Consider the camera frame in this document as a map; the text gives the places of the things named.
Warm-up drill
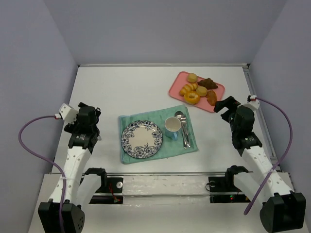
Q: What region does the yellow ring donut bread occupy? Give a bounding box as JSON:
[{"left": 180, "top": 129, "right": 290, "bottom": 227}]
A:
[{"left": 184, "top": 91, "right": 201, "bottom": 104}]

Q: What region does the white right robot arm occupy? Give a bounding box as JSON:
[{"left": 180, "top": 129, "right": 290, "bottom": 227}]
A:
[{"left": 214, "top": 95, "right": 306, "bottom": 233}]

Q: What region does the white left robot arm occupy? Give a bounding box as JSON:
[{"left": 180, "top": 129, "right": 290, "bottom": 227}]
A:
[{"left": 38, "top": 102, "right": 107, "bottom": 233}]

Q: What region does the striped yellow bread roll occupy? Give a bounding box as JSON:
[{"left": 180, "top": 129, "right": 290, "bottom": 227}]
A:
[{"left": 179, "top": 83, "right": 198, "bottom": 96}]

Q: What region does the orange flat pastry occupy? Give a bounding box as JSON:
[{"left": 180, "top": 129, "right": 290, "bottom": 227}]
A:
[{"left": 206, "top": 90, "right": 217, "bottom": 106}]

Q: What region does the dark chocolate croissant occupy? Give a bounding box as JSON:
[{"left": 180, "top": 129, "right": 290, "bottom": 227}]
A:
[{"left": 197, "top": 78, "right": 218, "bottom": 90}]

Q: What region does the round yellow bun middle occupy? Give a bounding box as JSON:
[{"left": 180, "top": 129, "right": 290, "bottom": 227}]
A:
[{"left": 196, "top": 86, "right": 208, "bottom": 97}]

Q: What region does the round yellow bun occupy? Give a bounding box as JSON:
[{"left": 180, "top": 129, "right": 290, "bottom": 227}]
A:
[
  {"left": 187, "top": 73, "right": 198, "bottom": 83},
  {"left": 196, "top": 86, "right": 208, "bottom": 97}
]

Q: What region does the metal fork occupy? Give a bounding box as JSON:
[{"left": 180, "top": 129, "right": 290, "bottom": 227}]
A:
[{"left": 181, "top": 115, "right": 191, "bottom": 148}]

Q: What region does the round yellow bun top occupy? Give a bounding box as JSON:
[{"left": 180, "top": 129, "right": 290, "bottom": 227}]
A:
[{"left": 187, "top": 73, "right": 198, "bottom": 83}]

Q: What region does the metal spoon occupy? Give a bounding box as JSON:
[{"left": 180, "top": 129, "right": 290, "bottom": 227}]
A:
[{"left": 174, "top": 111, "right": 188, "bottom": 149}]

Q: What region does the light blue mug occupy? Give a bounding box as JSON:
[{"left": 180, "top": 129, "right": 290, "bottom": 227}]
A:
[{"left": 164, "top": 116, "right": 181, "bottom": 140}]

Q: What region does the pink tray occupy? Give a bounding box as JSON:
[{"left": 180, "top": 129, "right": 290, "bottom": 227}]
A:
[{"left": 169, "top": 71, "right": 225, "bottom": 113}]

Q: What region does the blue floral plate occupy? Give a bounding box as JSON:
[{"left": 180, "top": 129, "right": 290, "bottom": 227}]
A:
[{"left": 121, "top": 120, "right": 163, "bottom": 159}]

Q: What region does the green cloth mat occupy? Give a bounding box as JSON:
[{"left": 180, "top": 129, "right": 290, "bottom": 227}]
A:
[{"left": 119, "top": 105, "right": 198, "bottom": 165}]

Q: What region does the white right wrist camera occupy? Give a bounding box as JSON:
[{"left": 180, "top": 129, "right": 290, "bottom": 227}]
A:
[{"left": 244, "top": 95, "right": 259, "bottom": 111}]

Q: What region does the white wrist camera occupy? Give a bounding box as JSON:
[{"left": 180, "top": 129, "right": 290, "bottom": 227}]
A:
[
  {"left": 244, "top": 95, "right": 259, "bottom": 111},
  {"left": 54, "top": 103, "right": 78, "bottom": 124}
]

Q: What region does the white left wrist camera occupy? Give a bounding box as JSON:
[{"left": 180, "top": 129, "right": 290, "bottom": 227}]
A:
[{"left": 54, "top": 103, "right": 78, "bottom": 124}]

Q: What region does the aluminium rail frame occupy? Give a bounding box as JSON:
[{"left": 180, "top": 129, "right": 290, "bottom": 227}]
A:
[{"left": 50, "top": 63, "right": 294, "bottom": 200}]

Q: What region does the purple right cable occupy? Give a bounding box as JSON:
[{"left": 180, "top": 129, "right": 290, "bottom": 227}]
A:
[{"left": 243, "top": 97, "right": 294, "bottom": 216}]

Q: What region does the purple cable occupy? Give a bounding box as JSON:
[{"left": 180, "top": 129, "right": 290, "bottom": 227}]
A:
[
  {"left": 243, "top": 97, "right": 294, "bottom": 216},
  {"left": 18, "top": 115, "right": 68, "bottom": 231}
]

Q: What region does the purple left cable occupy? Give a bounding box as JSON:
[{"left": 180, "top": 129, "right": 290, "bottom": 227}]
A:
[{"left": 18, "top": 115, "right": 68, "bottom": 231}]

